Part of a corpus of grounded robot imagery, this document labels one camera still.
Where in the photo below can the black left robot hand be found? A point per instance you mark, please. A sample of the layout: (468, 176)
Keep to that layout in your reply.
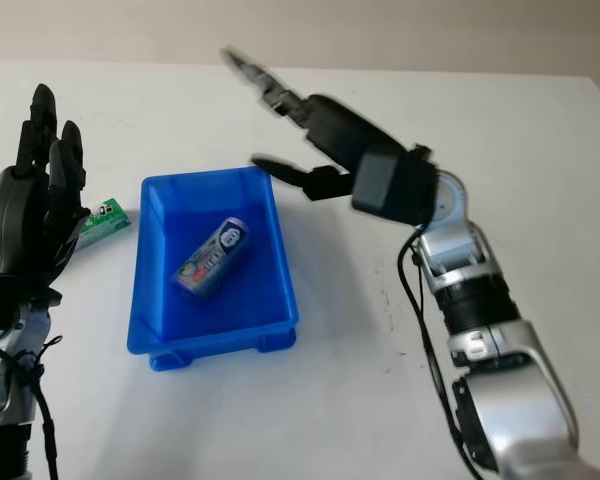
(17, 220)

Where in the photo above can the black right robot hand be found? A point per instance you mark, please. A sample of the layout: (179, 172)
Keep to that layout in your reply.
(340, 130)

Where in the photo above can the green Darlie toothpaste box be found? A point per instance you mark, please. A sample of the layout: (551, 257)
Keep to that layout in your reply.
(105, 222)

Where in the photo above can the purple printed can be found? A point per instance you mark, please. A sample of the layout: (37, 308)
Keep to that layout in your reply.
(212, 257)

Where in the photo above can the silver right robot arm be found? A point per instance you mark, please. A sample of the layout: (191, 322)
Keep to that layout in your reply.
(510, 350)

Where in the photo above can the blue plastic tray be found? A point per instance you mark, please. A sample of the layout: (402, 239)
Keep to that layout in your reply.
(260, 280)

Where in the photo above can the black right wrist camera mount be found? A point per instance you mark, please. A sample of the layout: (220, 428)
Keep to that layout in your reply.
(385, 185)

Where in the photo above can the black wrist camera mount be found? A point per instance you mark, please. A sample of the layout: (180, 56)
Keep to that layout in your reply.
(385, 185)
(2, 305)

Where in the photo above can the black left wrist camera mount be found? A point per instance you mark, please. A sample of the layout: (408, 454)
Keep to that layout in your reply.
(2, 305)

